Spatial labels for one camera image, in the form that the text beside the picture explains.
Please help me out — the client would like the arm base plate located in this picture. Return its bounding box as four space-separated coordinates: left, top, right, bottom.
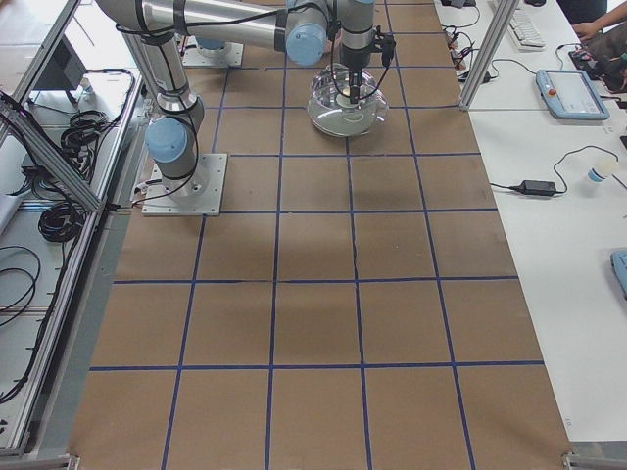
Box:
182 42 244 69
141 154 228 216

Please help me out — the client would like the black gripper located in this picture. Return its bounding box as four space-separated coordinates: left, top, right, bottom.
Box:
340 27 396 104

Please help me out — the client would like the paper cup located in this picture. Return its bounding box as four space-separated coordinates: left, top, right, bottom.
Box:
587 158 619 184

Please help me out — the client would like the black cable bundle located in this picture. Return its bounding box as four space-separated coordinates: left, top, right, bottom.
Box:
37 110 117 245

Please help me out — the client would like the blue teach pendant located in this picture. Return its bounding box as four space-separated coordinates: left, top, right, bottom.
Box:
535 70 609 120

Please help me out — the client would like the aluminium frame post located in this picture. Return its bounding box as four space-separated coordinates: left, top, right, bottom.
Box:
458 0 517 111

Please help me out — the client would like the white keyboard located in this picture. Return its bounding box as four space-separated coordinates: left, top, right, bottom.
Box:
507 9 546 51

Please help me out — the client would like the glass pot lid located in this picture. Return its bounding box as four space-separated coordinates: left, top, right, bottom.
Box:
308 64 389 137

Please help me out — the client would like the brown paper table cover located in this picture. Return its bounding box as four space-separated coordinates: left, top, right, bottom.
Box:
69 1 569 469

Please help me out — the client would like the black power adapter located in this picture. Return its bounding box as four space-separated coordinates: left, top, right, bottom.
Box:
508 180 559 197

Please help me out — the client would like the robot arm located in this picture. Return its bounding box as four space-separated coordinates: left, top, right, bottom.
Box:
98 1 396 199

